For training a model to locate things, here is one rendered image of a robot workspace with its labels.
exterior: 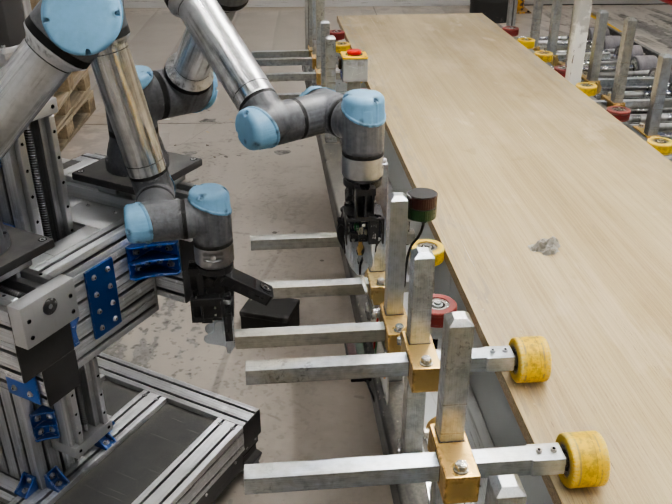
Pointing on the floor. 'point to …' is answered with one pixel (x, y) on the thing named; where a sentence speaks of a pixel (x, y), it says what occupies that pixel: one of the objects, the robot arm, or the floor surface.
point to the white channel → (578, 40)
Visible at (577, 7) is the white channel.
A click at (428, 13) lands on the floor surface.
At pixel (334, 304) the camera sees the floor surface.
